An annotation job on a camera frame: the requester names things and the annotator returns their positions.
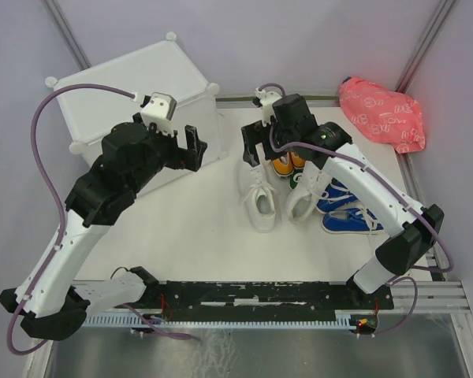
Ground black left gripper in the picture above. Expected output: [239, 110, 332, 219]
[128, 113, 207, 194]

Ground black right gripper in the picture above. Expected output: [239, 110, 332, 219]
[241, 117, 298, 168]

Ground orange canvas sneaker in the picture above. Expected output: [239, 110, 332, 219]
[290, 153, 305, 170]
[271, 154, 294, 178]

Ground white plastic shoe cabinet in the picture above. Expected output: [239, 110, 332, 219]
[44, 32, 228, 198]

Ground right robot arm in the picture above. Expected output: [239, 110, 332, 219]
[241, 89, 444, 308]

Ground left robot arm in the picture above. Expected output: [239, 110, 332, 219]
[0, 122, 207, 341]

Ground green canvas sneaker left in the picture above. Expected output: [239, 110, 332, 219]
[289, 170, 303, 190]

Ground blue canvas sneaker upper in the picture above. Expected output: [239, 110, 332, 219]
[317, 179, 358, 213]

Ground blue canvas sneaker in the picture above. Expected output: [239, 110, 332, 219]
[317, 179, 358, 213]
[322, 208, 384, 235]

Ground blue canvas sneaker lower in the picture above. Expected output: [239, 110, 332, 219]
[322, 208, 384, 235]

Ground pink patterned plastic bag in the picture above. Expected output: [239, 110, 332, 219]
[338, 76, 426, 154]

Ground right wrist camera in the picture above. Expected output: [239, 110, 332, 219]
[255, 88, 283, 124]

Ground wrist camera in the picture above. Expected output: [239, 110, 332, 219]
[140, 92, 177, 135]
[255, 88, 283, 124]

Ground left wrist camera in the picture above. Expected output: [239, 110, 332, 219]
[140, 92, 177, 135]

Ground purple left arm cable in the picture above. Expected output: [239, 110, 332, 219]
[6, 83, 137, 357]

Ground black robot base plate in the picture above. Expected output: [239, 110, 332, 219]
[136, 281, 394, 321]

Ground white slotted cable duct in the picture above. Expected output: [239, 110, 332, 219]
[83, 311, 356, 331]

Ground aluminium frame rails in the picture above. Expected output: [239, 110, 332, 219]
[73, 277, 472, 314]

